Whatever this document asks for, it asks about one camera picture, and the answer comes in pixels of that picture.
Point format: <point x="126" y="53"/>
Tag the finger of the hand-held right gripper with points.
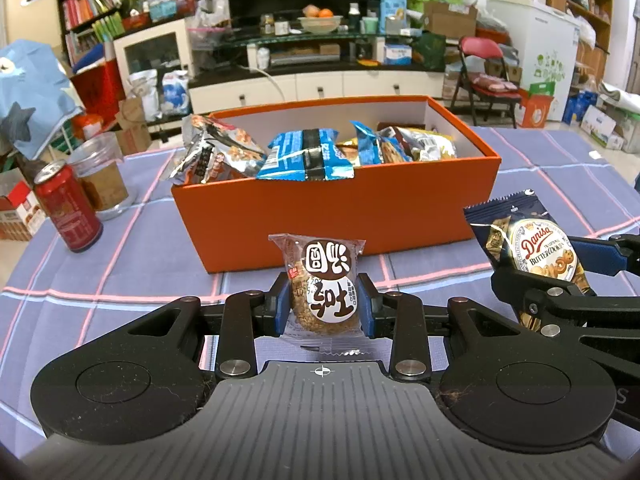
<point x="600" y="257"/>
<point x="565" y="310"/>

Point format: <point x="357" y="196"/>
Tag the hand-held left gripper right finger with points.
<point x="366" y="310"/>

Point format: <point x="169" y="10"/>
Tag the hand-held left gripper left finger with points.
<point x="281" y="310"/>

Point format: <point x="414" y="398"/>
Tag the clear sesame cake packet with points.
<point x="325" y="290"/>

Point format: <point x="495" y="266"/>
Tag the navy butter cookie packet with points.
<point x="540" y="255"/>

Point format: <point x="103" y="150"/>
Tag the orange rectangular box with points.
<point x="350" y="205"/>

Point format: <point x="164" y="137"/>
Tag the blue black snack packet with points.
<point x="300" y="152"/>

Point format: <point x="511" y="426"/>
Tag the blue cookie packet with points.
<point x="372" y="145"/>

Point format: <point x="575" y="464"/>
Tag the silver black snack packet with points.
<point x="215" y="150"/>

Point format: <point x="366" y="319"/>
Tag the yellow snack packet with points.
<point x="430" y="146"/>

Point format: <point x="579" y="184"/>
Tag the blue checked blanket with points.
<point x="525" y="170"/>

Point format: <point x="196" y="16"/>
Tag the orange white floor box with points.
<point x="535" y="107"/>

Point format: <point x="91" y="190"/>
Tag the red patterned cushion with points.
<point x="495" y="82"/>

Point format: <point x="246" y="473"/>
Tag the clear plastic jar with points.
<point x="102" y="180"/>

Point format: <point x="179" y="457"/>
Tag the white chest freezer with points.
<point x="535" y="45"/>

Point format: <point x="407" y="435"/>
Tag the white low television stand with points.
<point x="320" y="87"/>

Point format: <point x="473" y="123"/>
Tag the open cardboard floor box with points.
<point x="134" y="127"/>

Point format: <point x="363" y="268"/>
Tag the red drink can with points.
<point x="67" y="205"/>

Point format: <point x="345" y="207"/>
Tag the red folding chair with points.
<point x="480" y="50"/>

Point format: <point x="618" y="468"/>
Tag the blue white sack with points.
<point x="176" y="92"/>

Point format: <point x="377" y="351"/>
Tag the white bag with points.
<point x="145" y="92"/>

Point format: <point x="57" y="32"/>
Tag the flat blue white box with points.
<point x="397" y="54"/>

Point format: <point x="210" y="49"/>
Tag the dark green bag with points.
<point x="428" y="52"/>

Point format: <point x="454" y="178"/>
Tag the red white carton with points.
<point x="17" y="215"/>

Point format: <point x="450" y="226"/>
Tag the brown cardboard box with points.
<point x="450" y="20"/>

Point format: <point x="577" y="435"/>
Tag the mint green container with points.
<point x="369" y="26"/>

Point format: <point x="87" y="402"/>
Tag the white cabinet with glass door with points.
<point x="150" y="55"/>

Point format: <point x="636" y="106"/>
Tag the fruit bowl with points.
<point x="320" y="25"/>

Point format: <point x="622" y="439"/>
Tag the red gift bag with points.
<point x="97" y="85"/>

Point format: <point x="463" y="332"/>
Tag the dark green bottle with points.
<point x="354" y="15"/>

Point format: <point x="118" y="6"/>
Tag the pale orange fruit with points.
<point x="310" y="10"/>

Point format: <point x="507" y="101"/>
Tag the upright blue white pack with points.
<point x="393" y="10"/>

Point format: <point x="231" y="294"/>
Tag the blue shark print cloth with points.
<point x="30" y="95"/>

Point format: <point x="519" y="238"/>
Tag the black shelf with books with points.
<point x="90" y="10"/>

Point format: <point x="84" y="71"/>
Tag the standing air conditioner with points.
<point x="32" y="5"/>

